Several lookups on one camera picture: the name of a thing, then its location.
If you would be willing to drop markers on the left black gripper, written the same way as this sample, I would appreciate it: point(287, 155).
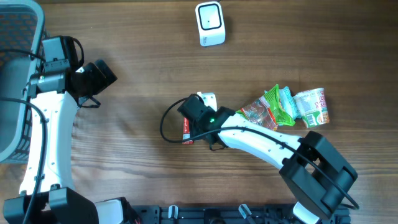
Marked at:
point(101, 81)

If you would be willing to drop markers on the red snack bar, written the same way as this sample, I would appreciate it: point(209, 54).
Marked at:
point(186, 132)

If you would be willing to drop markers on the green gummy candy bag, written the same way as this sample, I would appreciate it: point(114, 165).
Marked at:
point(267, 111)

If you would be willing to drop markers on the grey plastic shopping basket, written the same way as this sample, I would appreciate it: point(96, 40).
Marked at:
point(22, 32)

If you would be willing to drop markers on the light blue tissue pack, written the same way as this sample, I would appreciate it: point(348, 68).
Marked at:
point(282, 105)

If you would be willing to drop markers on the cup noodle container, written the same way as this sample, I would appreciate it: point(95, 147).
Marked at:
point(312, 107)

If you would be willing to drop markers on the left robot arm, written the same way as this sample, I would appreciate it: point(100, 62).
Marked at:
point(55, 94)

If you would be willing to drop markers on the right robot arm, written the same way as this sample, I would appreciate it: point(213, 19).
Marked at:
point(315, 172)

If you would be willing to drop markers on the white barcode scanner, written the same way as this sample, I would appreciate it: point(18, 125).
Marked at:
point(210, 22)

